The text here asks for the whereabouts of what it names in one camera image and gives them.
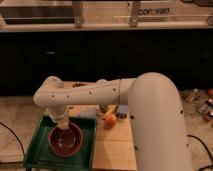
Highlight brown ceramic bowl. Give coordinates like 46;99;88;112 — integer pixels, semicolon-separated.
48;122;83;157

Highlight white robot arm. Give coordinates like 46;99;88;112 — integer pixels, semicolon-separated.
33;72;193;171

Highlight green plastic tray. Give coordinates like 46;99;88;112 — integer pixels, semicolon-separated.
23;116;97;171

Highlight pile of dark red food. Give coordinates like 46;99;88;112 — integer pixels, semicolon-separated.
72;83;87;88

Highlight orange fruit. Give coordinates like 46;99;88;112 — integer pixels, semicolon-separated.
105;114;117;127

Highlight yellow banana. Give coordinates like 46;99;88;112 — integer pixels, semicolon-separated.
102;105;117;120

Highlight wooden board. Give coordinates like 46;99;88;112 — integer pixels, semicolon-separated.
45;80;138;171

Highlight small blue box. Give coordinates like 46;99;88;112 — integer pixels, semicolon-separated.
116;105;128;118

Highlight wooden crate with lettering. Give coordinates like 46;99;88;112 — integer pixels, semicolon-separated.
0;0;213;33

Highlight clutter items on floor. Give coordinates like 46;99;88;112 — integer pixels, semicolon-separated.
185;88;213;122

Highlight black cable left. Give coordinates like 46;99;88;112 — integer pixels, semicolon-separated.
0;121;26;158

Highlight black cable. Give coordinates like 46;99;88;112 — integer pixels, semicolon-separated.
187;134;213;171
0;121;26;158

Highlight black cable right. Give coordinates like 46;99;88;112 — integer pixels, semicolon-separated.
187;134;213;171

